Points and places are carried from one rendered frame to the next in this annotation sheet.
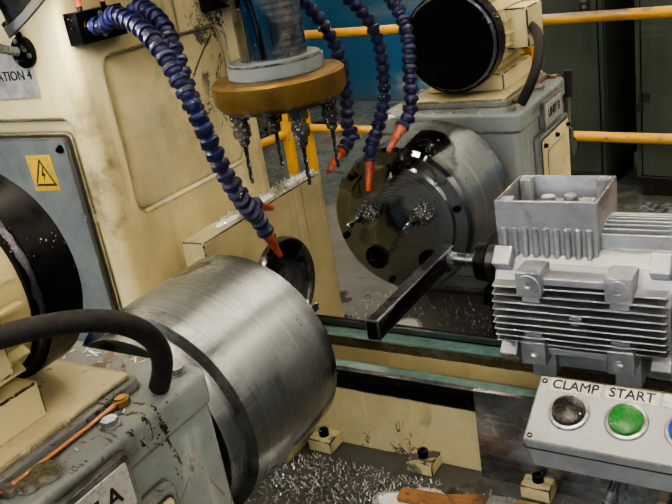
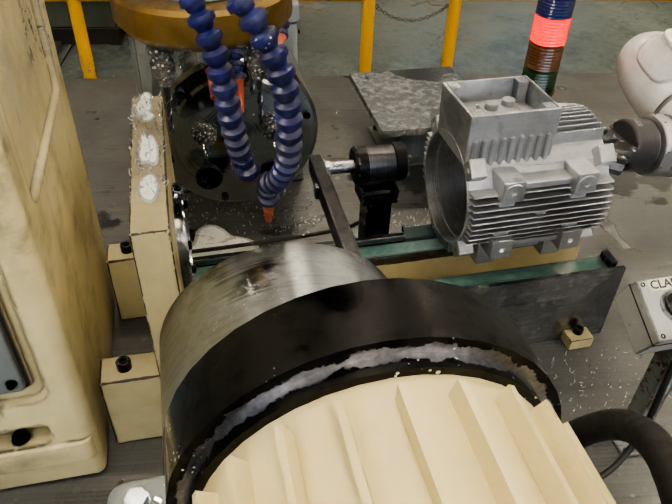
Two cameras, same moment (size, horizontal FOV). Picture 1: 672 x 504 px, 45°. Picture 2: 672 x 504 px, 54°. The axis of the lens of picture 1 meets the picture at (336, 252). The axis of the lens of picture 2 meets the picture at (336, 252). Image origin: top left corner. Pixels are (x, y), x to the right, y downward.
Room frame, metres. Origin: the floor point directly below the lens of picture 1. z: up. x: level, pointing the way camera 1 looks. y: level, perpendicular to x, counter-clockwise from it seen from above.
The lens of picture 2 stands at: (0.54, 0.44, 1.55)
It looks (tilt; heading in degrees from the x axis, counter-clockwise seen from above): 39 degrees down; 312
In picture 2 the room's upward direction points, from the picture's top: 2 degrees clockwise
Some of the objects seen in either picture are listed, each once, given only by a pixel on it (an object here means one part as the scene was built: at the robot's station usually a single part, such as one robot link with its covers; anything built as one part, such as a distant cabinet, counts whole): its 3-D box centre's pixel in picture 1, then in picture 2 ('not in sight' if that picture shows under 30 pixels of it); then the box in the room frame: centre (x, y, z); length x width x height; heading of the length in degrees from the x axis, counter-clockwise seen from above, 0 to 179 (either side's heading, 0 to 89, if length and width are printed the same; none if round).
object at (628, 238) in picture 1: (594, 288); (511, 178); (0.89, -0.31, 1.04); 0.20 x 0.19 x 0.19; 57
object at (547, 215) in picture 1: (557, 216); (496, 120); (0.92, -0.27, 1.14); 0.12 x 0.11 x 0.07; 57
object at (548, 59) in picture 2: not in sight; (544, 53); (1.03, -0.61, 1.10); 0.06 x 0.06 x 0.04
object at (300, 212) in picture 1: (258, 305); (139, 271); (1.17, 0.13, 0.97); 0.30 x 0.11 x 0.34; 146
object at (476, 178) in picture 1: (430, 196); (230, 100); (1.35, -0.18, 1.04); 0.41 x 0.25 x 0.25; 146
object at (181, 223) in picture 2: (287, 284); (185, 240); (1.13, 0.08, 1.02); 0.15 x 0.02 x 0.15; 146
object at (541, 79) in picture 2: not in sight; (538, 78); (1.03, -0.61, 1.05); 0.06 x 0.06 x 0.04
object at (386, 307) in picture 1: (415, 288); (334, 210); (1.04, -0.10, 1.01); 0.26 x 0.04 x 0.03; 146
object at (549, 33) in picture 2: not in sight; (550, 27); (1.03, -0.61, 1.14); 0.06 x 0.06 x 0.04
